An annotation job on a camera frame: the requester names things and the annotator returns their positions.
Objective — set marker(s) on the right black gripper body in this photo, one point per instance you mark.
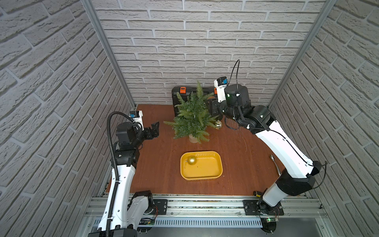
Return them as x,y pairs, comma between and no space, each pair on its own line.
217,109

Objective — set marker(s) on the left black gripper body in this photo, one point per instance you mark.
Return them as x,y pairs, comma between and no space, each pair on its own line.
149,132

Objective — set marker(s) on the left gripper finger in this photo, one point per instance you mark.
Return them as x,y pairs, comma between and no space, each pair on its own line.
155,133
155,125

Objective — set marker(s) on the shiny gold ball ornament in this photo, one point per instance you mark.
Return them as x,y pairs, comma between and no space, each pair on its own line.
218,124

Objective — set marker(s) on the matte gold ball ornament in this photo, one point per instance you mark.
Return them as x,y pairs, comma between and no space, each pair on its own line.
192,160

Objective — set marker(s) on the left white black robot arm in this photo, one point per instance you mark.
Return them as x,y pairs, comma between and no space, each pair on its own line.
122,216

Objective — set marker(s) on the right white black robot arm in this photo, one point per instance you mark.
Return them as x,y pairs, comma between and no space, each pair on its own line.
299,174

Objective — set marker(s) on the small green christmas tree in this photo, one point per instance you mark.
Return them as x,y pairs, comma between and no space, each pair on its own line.
193,117

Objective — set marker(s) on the black tool case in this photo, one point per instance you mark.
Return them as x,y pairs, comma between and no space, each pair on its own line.
185,93

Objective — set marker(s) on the yellow plastic tray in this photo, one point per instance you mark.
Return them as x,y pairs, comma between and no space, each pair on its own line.
209,166

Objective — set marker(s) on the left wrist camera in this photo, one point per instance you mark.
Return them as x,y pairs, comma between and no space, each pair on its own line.
137,116

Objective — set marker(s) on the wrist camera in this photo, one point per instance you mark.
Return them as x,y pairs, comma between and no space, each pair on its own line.
137,116
220,84

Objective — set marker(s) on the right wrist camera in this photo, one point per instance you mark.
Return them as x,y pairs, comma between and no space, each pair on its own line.
220,84

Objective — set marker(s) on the aluminium mounting rail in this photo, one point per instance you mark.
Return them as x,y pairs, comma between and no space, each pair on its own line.
228,212

